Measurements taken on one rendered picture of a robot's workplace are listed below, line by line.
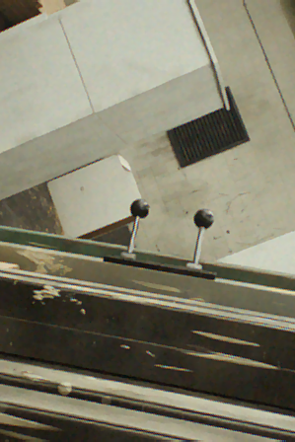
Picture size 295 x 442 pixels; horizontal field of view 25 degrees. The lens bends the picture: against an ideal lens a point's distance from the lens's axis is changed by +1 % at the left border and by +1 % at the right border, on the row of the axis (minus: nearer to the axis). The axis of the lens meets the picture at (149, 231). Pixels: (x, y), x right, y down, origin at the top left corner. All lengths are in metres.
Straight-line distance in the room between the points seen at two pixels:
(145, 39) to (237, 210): 5.88
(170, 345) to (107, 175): 5.57
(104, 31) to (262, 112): 6.00
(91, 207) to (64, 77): 2.75
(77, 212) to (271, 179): 3.74
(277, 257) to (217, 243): 4.48
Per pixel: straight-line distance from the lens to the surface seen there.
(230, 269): 1.40
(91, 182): 6.19
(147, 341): 0.62
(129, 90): 3.46
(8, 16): 7.03
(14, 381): 0.34
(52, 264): 1.21
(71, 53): 3.60
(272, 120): 9.37
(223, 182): 9.25
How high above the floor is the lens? 1.63
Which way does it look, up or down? 8 degrees down
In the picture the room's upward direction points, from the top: 68 degrees clockwise
